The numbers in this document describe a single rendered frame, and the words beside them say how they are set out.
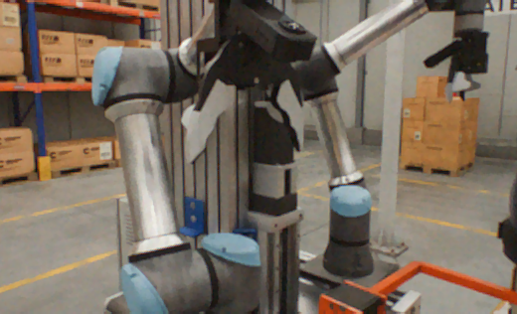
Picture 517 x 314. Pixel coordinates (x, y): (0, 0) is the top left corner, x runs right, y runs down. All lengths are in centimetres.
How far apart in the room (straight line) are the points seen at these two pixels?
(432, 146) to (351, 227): 684
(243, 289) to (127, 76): 46
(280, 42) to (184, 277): 50
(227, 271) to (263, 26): 51
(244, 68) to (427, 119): 756
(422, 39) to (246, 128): 1002
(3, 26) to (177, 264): 697
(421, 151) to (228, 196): 718
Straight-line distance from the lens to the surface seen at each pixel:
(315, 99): 128
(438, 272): 98
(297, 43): 39
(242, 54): 45
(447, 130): 787
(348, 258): 122
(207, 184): 105
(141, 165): 79
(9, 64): 754
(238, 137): 100
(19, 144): 760
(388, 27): 117
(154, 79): 84
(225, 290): 80
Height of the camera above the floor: 157
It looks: 9 degrees down
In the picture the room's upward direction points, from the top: straight up
